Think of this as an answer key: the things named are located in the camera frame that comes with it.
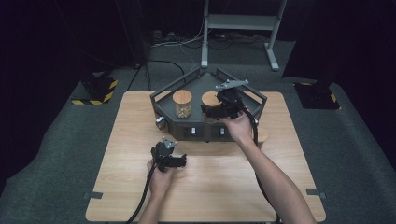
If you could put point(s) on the power strip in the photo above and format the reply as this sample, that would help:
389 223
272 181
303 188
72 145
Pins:
162 35

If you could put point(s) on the hazard striped stand base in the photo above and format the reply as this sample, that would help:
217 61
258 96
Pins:
317 96
99 90

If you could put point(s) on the right wooden cylinder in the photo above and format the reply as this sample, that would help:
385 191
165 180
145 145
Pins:
263 137

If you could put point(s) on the dark grey corner rack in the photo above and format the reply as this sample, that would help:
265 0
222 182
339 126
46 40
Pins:
197 82

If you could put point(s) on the grey tape piece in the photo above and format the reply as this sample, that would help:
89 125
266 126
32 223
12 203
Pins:
317 193
92 195

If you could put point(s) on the person's right hand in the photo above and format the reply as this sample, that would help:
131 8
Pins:
241 130

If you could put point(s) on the person's left hand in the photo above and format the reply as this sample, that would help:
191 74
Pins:
160 182

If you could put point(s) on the glass jar with pale nuts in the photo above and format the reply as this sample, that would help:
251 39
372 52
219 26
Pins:
182 97

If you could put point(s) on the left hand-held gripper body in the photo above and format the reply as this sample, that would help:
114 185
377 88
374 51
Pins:
163 155

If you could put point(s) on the grey metal stand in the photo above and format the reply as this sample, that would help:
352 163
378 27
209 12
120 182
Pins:
243 22

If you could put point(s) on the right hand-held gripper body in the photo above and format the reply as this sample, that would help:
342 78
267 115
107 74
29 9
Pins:
232 102

